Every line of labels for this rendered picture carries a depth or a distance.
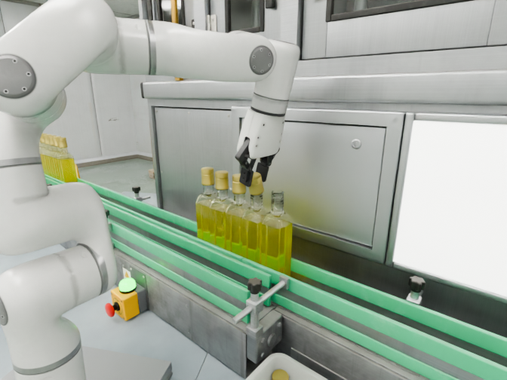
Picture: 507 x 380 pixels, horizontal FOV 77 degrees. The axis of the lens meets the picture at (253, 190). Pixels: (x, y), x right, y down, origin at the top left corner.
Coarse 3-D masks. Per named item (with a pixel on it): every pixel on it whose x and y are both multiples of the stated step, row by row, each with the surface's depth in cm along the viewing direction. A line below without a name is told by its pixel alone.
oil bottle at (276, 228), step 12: (264, 216) 73; (276, 216) 71; (288, 216) 73; (264, 228) 73; (276, 228) 71; (288, 228) 73; (264, 240) 74; (276, 240) 72; (288, 240) 74; (264, 252) 75; (276, 252) 73; (288, 252) 75; (264, 264) 76; (276, 264) 73; (288, 264) 76
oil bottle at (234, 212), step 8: (232, 208) 79; (240, 208) 78; (232, 216) 79; (240, 216) 78; (232, 224) 80; (240, 224) 78; (232, 232) 80; (240, 232) 79; (232, 240) 81; (240, 240) 79; (232, 248) 82; (240, 248) 80
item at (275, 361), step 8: (264, 360) 64; (272, 360) 64; (280, 360) 65; (288, 360) 64; (296, 360) 64; (264, 368) 62; (272, 368) 65; (280, 368) 65; (288, 368) 64; (296, 368) 63; (304, 368) 62; (248, 376) 60; (256, 376) 60; (264, 376) 63; (296, 376) 63; (304, 376) 62; (312, 376) 60; (320, 376) 60
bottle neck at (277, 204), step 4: (272, 192) 71; (276, 192) 73; (280, 192) 73; (272, 196) 71; (276, 196) 71; (280, 196) 71; (272, 200) 72; (276, 200) 71; (280, 200) 71; (272, 204) 72; (276, 204) 71; (280, 204) 71; (272, 208) 72; (276, 208) 72; (280, 208) 72; (272, 212) 72; (276, 212) 72; (280, 212) 72
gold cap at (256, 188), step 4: (256, 172) 74; (256, 176) 72; (260, 176) 72; (252, 180) 72; (256, 180) 72; (260, 180) 73; (252, 184) 72; (256, 184) 72; (260, 184) 73; (252, 188) 73; (256, 188) 73; (260, 188) 74; (252, 192) 74; (256, 192) 74; (260, 192) 74
